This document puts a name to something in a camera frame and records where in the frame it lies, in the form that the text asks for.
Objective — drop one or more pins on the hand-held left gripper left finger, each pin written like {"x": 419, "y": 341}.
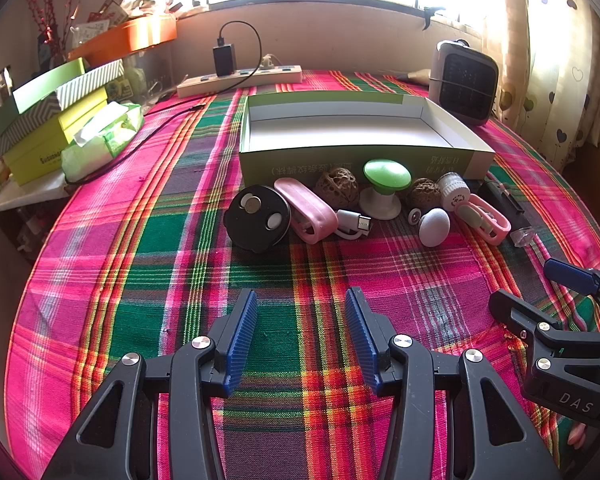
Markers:
{"x": 242, "y": 340}

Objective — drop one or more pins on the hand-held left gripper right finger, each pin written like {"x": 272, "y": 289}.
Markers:
{"x": 362, "y": 340}

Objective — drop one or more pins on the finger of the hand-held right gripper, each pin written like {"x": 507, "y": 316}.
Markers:
{"x": 570, "y": 275}
{"x": 512, "y": 310}

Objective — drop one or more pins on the black flashlight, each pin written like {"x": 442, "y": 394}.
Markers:
{"x": 505, "y": 205}

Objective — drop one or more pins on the black round disc holder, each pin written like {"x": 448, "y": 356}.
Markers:
{"x": 250, "y": 230}

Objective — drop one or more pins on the white dome knob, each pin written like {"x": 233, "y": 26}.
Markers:
{"x": 435, "y": 225}

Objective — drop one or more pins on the white ribbed round cap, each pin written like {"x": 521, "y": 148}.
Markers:
{"x": 450, "y": 190}

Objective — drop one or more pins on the brown walnut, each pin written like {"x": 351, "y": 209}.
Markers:
{"x": 332, "y": 187}
{"x": 422, "y": 192}

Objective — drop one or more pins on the green top white knob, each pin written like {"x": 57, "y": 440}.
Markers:
{"x": 386, "y": 172}

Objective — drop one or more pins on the white cardboard box green sides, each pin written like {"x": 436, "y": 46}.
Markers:
{"x": 340, "y": 130}

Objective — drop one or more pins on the person's right hand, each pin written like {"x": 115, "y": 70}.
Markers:
{"x": 576, "y": 435}

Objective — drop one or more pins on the plaid tablecloth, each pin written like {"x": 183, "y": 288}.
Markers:
{"x": 155, "y": 240}

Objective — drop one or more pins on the heart print curtain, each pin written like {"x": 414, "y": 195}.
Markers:
{"x": 545, "y": 60}

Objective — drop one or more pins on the grey space heater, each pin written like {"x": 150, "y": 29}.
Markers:
{"x": 462, "y": 85}

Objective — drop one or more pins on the green tissue pack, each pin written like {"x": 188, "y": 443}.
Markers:
{"x": 105, "y": 140}

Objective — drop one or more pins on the beige cone-shaped item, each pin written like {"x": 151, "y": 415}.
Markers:
{"x": 420, "y": 76}

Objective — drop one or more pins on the beige power strip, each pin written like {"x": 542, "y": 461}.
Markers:
{"x": 200, "y": 85}

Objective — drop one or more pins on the white board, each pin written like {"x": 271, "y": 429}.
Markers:
{"x": 25, "y": 195}

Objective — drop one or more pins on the lime green box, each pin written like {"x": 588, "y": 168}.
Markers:
{"x": 40, "y": 155}

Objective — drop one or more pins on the white plug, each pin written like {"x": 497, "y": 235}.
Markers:
{"x": 267, "y": 63}

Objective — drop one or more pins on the black charger adapter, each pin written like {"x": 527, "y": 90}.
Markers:
{"x": 224, "y": 60}

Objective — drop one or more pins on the clear acrylic stand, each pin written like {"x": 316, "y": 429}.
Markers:
{"x": 155, "y": 65}

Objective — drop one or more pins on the black window latch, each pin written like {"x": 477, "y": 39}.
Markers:
{"x": 432, "y": 10}

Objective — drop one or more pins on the stack of green boxes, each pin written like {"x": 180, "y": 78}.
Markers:
{"x": 97, "y": 77}

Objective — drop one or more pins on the green flat box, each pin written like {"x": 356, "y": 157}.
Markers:
{"x": 40, "y": 90}

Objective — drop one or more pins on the orange tray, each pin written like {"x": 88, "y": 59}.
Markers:
{"x": 140, "y": 35}

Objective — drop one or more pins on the silver metal holder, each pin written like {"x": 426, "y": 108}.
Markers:
{"x": 2, "y": 85}

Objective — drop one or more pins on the assorted paper packets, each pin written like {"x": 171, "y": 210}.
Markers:
{"x": 100, "y": 15}

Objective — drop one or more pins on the red berry branches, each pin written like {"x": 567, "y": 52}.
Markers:
{"x": 47, "y": 25}

